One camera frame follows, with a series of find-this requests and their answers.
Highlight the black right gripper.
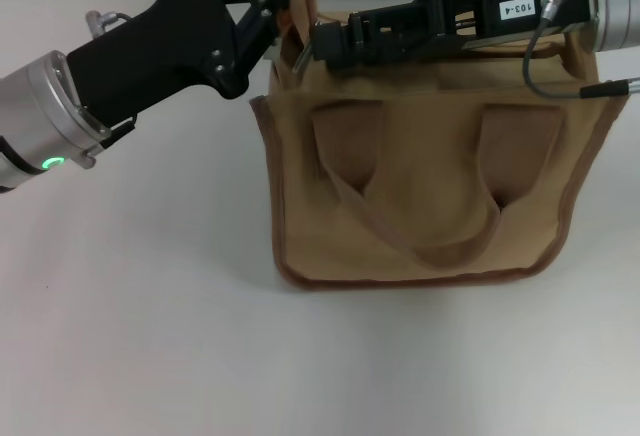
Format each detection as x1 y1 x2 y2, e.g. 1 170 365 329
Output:
344 0 601 70

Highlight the left gripper cable with connectors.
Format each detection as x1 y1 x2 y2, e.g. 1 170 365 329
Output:
74 9 139 171

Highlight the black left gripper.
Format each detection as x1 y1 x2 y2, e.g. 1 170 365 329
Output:
66 0 297 131

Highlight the khaki canvas food bag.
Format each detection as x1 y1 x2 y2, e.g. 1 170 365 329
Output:
248 0 629 290

